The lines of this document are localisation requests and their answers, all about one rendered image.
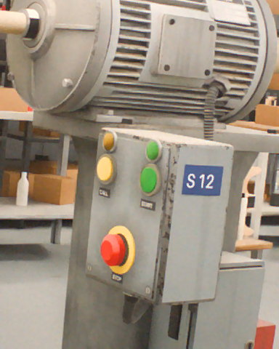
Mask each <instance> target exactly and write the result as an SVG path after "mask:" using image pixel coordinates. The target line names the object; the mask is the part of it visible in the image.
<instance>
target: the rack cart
mask: <svg viewBox="0 0 279 349"><path fill-rule="evenodd" d="M247 203H248V199H247V198H242V199H241V206H240V218H239V226H238V235H237V236H236V243H235V252H242V251H251V259H252V260H262V254H263V250H264V249H272V243H271V242H268V241H263V240H260V239H257V238H251V237H248V236H244V235H243V230H244V222H245V216H246V209H247Z"/></svg>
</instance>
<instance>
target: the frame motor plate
mask: <svg viewBox="0 0 279 349"><path fill-rule="evenodd" d="M32 127H33V128H37V129H43V130H47V131H52V132H58V133H63V134H67V135H73V136H77V137H80V138H84V139H88V140H95V141H99V133H100V130H101V129H103V127H108V129H116V128H121V129H133V130H147V131H158V132H166V133H170V134H174V135H182V136H188V137H192V138H196V139H200V140H203V139H204V129H202V128H190V127H178V126H166V125H153V124H133V123H132V120H131V119H129V118H122V119H121V123H118V122H98V121H89V120H85V119H77V118H71V117H67V116H64V115H62V116H59V114H55V113H47V112H40V111H36V110H34V113H33V120H32ZM214 142H217V143H225V144H231V145H232V146H233V147H234V151H245V152H261V153H279V134H277V130H276V129H268V130H267V132H266V131H259V130H255V129H247V128H240V127H232V126H228V125H226V129H215V130H214Z"/></svg>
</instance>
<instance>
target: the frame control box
mask: <svg viewBox="0 0 279 349"><path fill-rule="evenodd" d="M109 130H113V131H114V132H115V133H116V134H117V146H116V150H115V151H113V152H112V153H107V152H106V151H104V150H103V146H102V137H103V135H104V134H105V133H106V132H107V131H109ZM152 139H157V140H159V141H160V142H161V146H162V153H161V158H160V160H159V161H158V162H157V163H151V162H149V161H148V160H147V156H146V153H145V149H146V145H147V143H148V142H149V140H152ZM233 156H234V147H233V146H232V145H231V144H225V143H217V142H213V141H208V140H200V139H196V138H192V137H188V136H182V135H174V134H170V133H166V132H158V131H147V130H133V129H121V128H116V129H108V127H103V129H101V130H100V133H99V141H98V149H97V163H96V172H94V186H93V194H92V209H91V217H90V225H89V239H88V247H87V255H86V269H85V276H86V277H87V278H90V279H92V280H95V281H97V282H100V283H102V284H104V285H106V286H109V287H111V288H114V289H117V290H118V291H121V292H123V293H124V306H123V310H122V316H121V319H122V321H123V322H124V323H125V324H126V325H130V324H133V323H135V322H136V321H137V320H138V319H139V318H140V317H141V316H142V314H143V313H144V312H145V311H146V310H147V309H148V308H149V306H150V304H153V305H156V306H158V307H159V306H169V305H178V304H188V303H197V302H213V301H215V299H216V295H217V283H218V279H219V269H220V263H221V256H222V243H223V241H224V236H225V223H226V216H227V203H228V196H229V189H230V183H231V175H232V169H233ZM102 157H108V158H109V159H110V161H111V164H112V174H111V176H110V179H109V180H108V181H102V180H101V179H100V177H99V175H98V171H97V168H98V164H99V162H100V160H101V159H102ZM146 167H152V169H153V170H155V173H156V175H157V184H156V187H155V190H153V191H152V192H151V193H147V192H145V191H143V189H142V187H141V185H140V175H141V173H142V171H143V170H144V169H146ZM109 234H117V235H119V236H120V237H121V239H122V241H123V243H124V245H125V247H126V254H125V256H124V258H123V260H122V262H121V263H120V264H119V265H116V266H109V265H107V264H106V263H105V261H104V260H103V258H102V256H101V252H100V248H101V244H102V242H103V241H102V240H103V239H104V238H105V237H106V235H109Z"/></svg>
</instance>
